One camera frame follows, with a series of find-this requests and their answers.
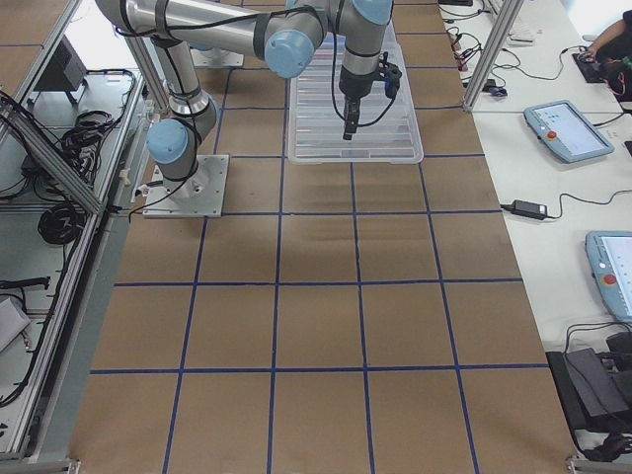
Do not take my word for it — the teach pendant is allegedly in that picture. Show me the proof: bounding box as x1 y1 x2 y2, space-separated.
523 100 614 163
585 231 631 323

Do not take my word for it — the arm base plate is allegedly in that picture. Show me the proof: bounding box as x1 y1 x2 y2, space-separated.
142 155 229 218

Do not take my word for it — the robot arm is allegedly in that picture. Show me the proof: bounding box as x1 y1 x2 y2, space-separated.
264 0 393 79
98 1 393 198

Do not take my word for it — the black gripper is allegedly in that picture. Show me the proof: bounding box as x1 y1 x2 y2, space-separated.
339 65 380 141

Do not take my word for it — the black power adapter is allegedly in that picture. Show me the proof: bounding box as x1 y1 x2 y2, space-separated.
512 199 548 220

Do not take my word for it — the clear plastic box lid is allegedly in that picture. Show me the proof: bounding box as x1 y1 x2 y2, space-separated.
286 19 426 166

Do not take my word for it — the aluminium frame post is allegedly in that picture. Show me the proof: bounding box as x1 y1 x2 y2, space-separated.
462 0 523 112

